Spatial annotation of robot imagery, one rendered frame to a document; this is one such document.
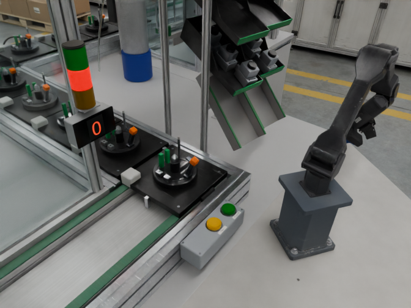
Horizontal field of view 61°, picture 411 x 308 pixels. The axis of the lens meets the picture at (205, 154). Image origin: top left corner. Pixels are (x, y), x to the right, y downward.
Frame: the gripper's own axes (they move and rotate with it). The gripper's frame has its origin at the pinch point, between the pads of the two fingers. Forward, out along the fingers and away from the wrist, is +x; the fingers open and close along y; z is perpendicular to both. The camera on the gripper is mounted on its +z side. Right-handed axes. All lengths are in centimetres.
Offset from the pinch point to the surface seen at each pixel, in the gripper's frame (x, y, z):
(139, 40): 50, 53, -81
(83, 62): 0, -39, -79
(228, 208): 17, -41, -28
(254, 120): 13.4, -3.2, -27.3
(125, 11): 41, 53, -92
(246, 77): -1.2, -6.7, -40.1
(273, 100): 10.9, 10.9, -22.2
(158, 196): 28, -41, -45
